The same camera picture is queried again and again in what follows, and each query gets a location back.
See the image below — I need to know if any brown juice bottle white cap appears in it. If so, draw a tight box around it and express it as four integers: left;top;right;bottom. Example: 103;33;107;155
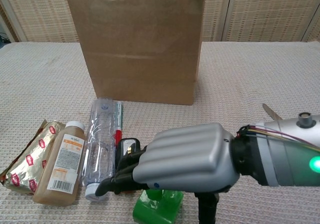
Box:
32;120;86;206

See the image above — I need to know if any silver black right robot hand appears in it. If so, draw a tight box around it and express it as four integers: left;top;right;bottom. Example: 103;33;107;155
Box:
95;123;241;224

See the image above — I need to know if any gold foil snack packet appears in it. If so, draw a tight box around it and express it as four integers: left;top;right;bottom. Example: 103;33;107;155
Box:
0;119;67;194

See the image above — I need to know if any white woven tablecloth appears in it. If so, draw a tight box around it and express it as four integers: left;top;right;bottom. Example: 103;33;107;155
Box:
0;41;320;224

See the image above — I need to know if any brown paper bag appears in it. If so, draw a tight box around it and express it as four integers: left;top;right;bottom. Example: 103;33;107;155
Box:
65;0;207;106

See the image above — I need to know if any woven bamboo folding screen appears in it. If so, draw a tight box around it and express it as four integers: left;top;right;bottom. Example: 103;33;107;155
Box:
0;0;320;43

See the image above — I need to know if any metal table knife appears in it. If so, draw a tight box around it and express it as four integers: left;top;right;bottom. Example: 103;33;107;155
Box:
261;103;284;121

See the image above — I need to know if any green toy building block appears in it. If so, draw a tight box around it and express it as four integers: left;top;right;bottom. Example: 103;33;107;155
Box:
132;189;185;224

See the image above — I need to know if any black ink bottle red cap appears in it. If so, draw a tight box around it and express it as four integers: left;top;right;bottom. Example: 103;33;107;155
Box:
116;138;142;166

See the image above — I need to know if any clear plastic water bottle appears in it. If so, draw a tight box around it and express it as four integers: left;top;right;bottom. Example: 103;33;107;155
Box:
80;97;124;201

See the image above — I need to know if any red capped marker pen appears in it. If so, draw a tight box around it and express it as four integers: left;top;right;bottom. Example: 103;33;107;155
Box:
114;101;125;147

